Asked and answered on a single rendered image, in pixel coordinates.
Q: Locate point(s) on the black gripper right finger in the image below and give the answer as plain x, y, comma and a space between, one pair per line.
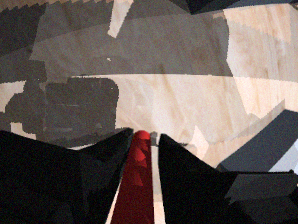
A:
195, 193

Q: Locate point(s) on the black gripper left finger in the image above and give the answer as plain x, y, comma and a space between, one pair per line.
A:
89, 177

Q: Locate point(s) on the dark red peg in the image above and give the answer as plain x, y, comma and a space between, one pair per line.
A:
134, 201

